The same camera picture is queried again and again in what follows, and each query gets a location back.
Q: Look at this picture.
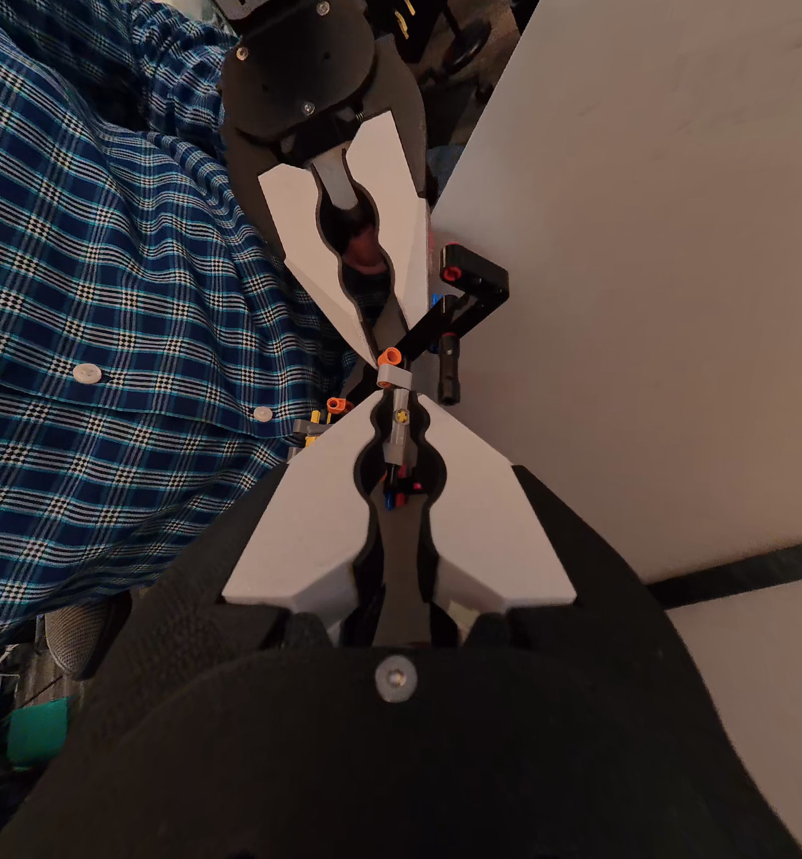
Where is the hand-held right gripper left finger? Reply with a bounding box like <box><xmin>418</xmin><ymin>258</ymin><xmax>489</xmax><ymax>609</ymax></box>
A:
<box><xmin>222</xmin><ymin>391</ymin><xmax>384</xmax><ymax>645</ymax></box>

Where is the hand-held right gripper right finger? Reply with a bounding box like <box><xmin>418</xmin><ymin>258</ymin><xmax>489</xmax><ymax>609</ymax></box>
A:
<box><xmin>414</xmin><ymin>392</ymin><xmax>577</xmax><ymax>645</ymax></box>

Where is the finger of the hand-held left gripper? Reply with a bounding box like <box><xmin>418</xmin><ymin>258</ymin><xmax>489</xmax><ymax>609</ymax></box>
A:
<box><xmin>344</xmin><ymin>111</ymin><xmax>432</xmax><ymax>330</ymax></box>
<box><xmin>259</xmin><ymin>161</ymin><xmax>382</xmax><ymax>367</ymax></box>

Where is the black lego chassis assembly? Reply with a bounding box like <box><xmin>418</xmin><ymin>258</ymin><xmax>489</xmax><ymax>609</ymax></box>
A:
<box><xmin>294</xmin><ymin>243</ymin><xmax>511</xmax><ymax>512</ymax></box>

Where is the grey orange-ended lego link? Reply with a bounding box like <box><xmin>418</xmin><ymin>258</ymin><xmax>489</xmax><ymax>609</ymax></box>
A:
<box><xmin>377</xmin><ymin>347</ymin><xmax>420</xmax><ymax>468</ymax></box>

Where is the person's left forearm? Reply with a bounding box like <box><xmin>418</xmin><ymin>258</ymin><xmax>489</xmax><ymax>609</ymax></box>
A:
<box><xmin>106</xmin><ymin>0</ymin><xmax>241</xmax><ymax>155</ymax></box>

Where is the person's left hand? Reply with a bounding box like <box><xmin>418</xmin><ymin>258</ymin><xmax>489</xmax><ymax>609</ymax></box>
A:
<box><xmin>342</xmin><ymin>227</ymin><xmax>384</xmax><ymax>276</ymax></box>

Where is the black chair base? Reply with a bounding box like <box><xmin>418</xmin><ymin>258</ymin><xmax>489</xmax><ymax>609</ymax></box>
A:
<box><xmin>418</xmin><ymin>0</ymin><xmax>539</xmax><ymax>88</ymax></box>

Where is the person's grey shoe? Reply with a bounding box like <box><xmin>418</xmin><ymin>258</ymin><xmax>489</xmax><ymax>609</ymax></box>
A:
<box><xmin>44</xmin><ymin>599</ymin><xmax>131</xmax><ymax>680</ymax></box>

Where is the teal soft object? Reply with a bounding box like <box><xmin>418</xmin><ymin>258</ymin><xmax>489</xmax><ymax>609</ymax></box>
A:
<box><xmin>8</xmin><ymin>698</ymin><xmax>73</xmax><ymax>770</ymax></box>

